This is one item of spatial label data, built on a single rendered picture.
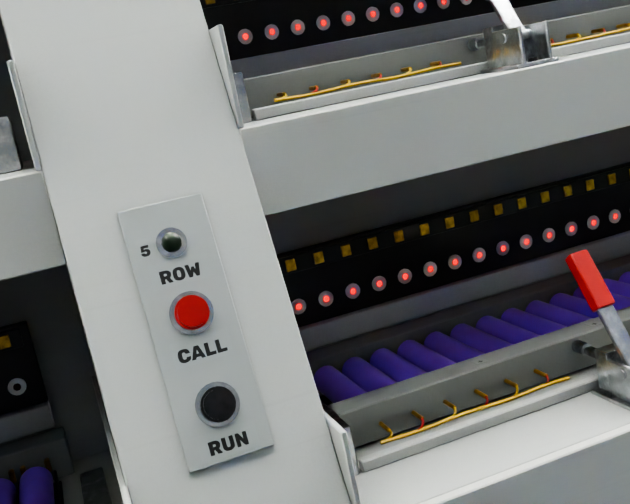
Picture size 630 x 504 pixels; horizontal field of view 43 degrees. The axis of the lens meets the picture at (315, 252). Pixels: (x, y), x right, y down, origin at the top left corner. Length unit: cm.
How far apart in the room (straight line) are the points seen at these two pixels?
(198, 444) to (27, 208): 13
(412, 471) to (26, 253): 22
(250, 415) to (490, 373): 17
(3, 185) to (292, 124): 14
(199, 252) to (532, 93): 21
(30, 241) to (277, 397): 13
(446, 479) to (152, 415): 15
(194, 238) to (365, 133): 11
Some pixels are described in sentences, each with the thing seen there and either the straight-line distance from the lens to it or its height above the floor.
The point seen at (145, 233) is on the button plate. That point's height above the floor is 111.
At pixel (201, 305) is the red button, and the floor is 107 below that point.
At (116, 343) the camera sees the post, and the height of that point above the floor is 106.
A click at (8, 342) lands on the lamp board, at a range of 53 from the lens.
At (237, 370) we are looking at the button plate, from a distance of 38.
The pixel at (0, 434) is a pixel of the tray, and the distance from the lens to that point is 54.
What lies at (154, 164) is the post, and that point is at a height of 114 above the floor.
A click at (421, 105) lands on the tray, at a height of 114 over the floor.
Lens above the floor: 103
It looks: 7 degrees up
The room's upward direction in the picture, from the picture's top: 17 degrees counter-clockwise
